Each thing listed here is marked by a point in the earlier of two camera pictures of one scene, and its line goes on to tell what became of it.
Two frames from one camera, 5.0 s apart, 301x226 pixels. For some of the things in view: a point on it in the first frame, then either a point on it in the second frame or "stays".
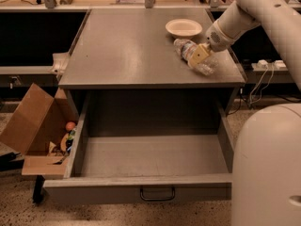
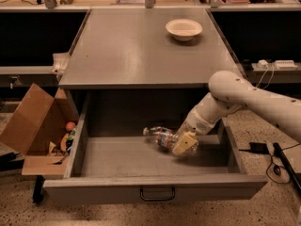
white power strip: (263, 65) stays
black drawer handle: (157, 199) stays
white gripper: (218, 39) → (197, 123)
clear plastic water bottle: (206, 66) → (166, 138)
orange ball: (70, 125) stays
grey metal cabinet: (136, 82) stays
